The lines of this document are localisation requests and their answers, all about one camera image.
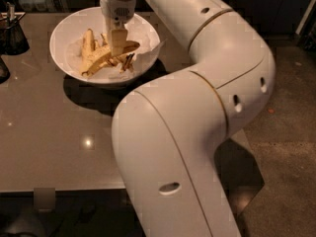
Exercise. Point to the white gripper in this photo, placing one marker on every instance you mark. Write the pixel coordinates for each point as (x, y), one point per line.
(116, 10)

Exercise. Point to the long yellow banana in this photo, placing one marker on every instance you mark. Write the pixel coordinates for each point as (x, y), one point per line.
(103, 54)

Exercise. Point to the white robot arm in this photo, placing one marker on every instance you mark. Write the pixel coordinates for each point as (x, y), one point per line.
(166, 131)

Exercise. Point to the small banana piece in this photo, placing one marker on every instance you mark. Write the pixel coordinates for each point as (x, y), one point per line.
(105, 39)

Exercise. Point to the white ceramic bowl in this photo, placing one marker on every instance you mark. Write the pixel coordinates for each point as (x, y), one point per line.
(66, 42)

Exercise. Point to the white paper liner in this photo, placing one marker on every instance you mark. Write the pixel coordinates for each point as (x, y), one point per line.
(88, 56)

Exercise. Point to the black mesh utensil holder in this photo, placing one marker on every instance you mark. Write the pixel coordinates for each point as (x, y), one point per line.
(12, 38)

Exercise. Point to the dark glass object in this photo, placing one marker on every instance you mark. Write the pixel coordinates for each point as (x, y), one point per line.
(4, 71)

